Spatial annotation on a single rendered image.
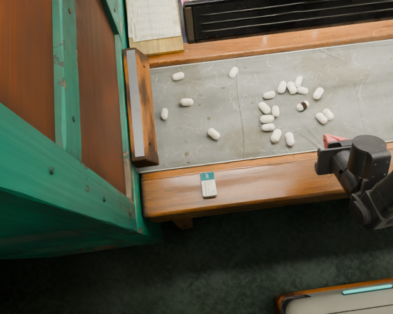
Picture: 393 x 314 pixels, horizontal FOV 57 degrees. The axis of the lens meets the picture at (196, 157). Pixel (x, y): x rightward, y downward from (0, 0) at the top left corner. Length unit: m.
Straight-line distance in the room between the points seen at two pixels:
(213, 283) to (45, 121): 1.34
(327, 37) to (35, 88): 0.87
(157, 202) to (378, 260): 1.18
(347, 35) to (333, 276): 1.04
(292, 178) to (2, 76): 0.74
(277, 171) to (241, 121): 0.17
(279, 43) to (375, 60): 0.28
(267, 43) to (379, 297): 0.98
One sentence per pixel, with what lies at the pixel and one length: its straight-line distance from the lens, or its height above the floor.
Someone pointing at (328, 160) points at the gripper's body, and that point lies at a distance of 0.81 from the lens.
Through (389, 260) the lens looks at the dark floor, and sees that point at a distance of 1.85.
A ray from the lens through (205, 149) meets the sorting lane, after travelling 0.96.
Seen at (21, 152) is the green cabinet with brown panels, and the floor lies 1.38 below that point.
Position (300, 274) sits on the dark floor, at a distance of 1.72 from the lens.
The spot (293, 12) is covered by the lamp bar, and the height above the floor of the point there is 1.08.
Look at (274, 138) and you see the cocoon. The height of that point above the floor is 0.76.
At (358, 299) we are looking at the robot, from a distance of 1.50.
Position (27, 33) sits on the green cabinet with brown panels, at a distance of 0.44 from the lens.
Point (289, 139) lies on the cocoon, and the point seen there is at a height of 0.76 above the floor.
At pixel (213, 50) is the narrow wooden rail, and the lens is 1.05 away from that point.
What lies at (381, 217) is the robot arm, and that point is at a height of 1.06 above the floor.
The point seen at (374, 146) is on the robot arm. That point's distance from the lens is 0.71.
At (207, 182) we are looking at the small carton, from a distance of 0.89.
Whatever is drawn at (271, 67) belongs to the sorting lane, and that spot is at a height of 0.74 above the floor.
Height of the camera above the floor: 1.66
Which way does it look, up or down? 75 degrees down
